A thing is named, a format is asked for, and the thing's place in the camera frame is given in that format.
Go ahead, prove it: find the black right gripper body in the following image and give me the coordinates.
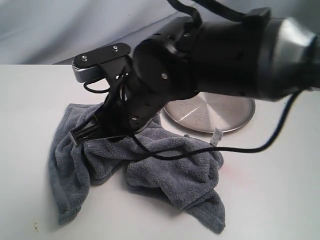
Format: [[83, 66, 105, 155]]
[[93, 56, 173, 135]]

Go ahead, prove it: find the grey-blue fleece towel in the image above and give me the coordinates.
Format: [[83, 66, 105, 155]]
[[48, 103, 226, 234]]

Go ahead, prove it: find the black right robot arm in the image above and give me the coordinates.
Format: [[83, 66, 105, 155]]
[[70, 0, 320, 145]]

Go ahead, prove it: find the round stainless steel plate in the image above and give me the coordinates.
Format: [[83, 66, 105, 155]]
[[163, 92, 256, 134]]

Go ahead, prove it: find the white backdrop cloth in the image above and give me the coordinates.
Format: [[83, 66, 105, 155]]
[[0, 0, 320, 65]]

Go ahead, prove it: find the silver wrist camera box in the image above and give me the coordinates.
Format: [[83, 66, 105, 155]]
[[71, 42, 131, 83]]

